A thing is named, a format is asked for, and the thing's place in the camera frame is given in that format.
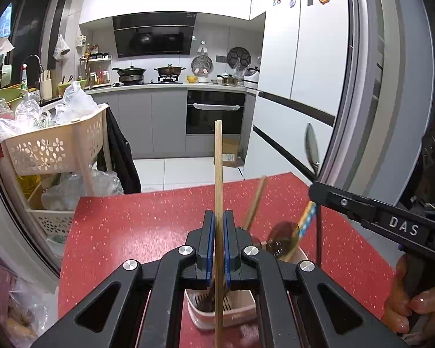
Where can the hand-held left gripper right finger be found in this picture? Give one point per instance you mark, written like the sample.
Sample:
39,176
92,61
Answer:
227,250

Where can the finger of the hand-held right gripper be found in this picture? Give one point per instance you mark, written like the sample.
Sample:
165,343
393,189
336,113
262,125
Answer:
344,203

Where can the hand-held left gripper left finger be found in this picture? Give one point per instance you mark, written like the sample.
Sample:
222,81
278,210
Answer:
211,246

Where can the brown wooden chopstick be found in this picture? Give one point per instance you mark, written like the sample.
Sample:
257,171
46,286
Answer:
255,203

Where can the white utensil holder box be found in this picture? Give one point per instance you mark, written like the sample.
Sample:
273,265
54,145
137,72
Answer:
235,315

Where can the metal spoon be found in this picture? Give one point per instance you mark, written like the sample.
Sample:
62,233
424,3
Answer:
311,145

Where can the plain bamboo chopstick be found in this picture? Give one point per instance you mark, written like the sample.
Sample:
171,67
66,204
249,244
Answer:
219,166

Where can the person's right hand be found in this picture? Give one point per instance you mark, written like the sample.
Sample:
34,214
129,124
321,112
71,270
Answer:
395,315

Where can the red round utensil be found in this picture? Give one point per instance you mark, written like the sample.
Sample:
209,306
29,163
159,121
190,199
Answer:
282,232

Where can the cardboard box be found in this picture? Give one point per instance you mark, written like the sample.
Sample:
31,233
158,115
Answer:
232,152

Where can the black jacket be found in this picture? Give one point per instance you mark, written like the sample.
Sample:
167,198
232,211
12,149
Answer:
123,159

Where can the black built-in oven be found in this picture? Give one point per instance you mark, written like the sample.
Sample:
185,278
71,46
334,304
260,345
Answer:
214,121

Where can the grey base cabinets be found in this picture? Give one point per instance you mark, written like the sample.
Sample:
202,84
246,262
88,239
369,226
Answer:
152,123

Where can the crumpled clear plastic bag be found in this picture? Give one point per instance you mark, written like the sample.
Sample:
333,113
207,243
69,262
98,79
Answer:
83,192

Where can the white towel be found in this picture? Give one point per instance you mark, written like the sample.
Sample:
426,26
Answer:
217,107

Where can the white refrigerator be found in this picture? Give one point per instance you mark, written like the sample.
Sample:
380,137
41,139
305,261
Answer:
304,61

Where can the white rice cooker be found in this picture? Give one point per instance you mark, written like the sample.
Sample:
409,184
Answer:
252,78

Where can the small steel pot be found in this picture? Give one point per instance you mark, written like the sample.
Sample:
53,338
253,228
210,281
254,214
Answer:
228,80

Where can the yellow bowl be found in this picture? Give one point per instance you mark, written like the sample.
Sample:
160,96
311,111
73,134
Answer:
192,78

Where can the dark round divided tray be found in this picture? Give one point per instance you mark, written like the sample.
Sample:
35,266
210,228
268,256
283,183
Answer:
239,57

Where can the silver round steamer rack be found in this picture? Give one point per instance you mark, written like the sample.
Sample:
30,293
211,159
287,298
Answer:
202,65

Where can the wok with lid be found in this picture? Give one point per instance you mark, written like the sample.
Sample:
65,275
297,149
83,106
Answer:
170,69

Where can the cream plastic basket cart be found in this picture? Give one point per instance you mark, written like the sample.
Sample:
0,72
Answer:
54,148

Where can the yellow cooking oil bottle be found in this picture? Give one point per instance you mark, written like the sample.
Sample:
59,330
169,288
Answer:
29,185

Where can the black wok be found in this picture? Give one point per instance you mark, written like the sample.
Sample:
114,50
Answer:
130,71

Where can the clear plastic bags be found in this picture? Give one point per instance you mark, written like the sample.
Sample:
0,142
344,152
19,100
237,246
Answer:
76,101

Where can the plastic bag with food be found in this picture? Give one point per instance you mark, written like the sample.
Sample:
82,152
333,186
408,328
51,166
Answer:
21,315

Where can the spice rack with bottles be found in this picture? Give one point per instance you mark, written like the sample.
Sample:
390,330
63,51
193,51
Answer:
98,72

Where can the black range hood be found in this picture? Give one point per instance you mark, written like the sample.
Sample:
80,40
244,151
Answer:
152,40

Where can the green colander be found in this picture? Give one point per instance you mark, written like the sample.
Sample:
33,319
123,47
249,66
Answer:
63,89

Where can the knife block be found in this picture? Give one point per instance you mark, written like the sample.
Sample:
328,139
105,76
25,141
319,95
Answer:
45,87

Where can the kitchen faucet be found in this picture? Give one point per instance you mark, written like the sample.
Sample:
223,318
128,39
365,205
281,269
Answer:
40,69

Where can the white hanging plastic bag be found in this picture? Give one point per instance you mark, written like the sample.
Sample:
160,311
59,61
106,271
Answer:
61,49

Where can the green basin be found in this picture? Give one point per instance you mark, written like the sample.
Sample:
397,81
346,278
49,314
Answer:
9,96

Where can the blue printed bag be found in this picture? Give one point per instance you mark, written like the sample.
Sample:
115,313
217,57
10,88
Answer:
3,21

